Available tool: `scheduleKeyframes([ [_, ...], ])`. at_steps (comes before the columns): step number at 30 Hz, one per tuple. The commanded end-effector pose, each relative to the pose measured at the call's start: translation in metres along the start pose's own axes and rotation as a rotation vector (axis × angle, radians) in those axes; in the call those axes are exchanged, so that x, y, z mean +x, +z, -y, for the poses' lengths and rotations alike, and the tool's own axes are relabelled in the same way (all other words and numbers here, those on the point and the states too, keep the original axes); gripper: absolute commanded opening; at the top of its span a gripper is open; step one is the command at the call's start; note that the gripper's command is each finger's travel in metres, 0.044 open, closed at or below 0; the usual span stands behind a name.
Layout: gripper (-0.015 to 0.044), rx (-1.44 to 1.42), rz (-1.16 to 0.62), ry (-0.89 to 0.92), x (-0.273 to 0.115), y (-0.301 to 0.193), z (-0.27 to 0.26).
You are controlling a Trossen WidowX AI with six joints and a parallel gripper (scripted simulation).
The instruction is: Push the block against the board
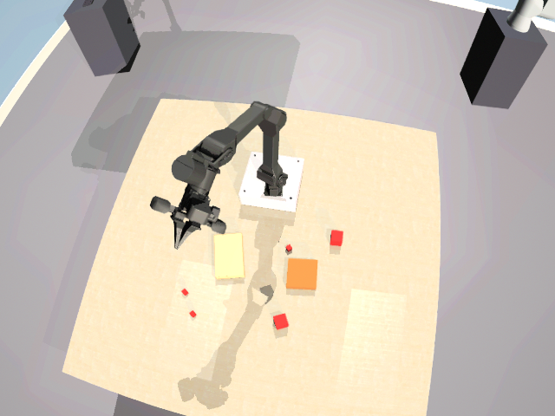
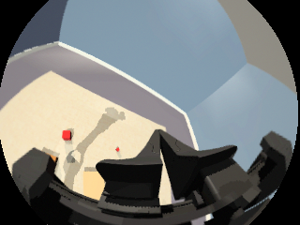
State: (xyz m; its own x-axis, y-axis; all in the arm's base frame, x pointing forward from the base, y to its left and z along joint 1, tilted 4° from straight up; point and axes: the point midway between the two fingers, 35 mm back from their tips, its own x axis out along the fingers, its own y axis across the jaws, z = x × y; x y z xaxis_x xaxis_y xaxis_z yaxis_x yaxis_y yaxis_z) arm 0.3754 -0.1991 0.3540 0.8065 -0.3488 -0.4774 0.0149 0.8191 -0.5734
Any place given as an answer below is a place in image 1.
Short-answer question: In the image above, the red cube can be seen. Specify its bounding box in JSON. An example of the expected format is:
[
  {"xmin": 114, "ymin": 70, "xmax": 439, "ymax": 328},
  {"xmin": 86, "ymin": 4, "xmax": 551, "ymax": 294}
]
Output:
[
  {"xmin": 330, "ymin": 231, "xmax": 343, "ymax": 246},
  {"xmin": 273, "ymin": 314, "xmax": 289, "ymax": 329}
]

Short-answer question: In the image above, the orange square block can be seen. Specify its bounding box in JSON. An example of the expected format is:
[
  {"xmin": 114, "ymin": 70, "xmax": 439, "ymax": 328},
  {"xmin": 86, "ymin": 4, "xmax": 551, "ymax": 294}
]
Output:
[{"xmin": 286, "ymin": 258, "xmax": 317, "ymax": 290}]

